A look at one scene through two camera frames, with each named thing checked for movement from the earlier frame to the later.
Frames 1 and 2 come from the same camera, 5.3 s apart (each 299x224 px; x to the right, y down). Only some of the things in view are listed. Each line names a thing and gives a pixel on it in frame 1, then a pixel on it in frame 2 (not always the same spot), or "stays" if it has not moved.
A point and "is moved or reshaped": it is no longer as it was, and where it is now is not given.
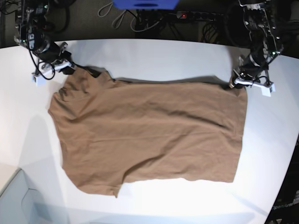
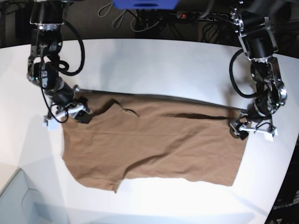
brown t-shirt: x=113 y=132 is moved or reshaped
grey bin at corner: x=20 y=205 stays
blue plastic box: x=145 y=4 stays
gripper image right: x=251 y=69 to x=249 y=121
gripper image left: x=52 y=57 to x=64 y=104
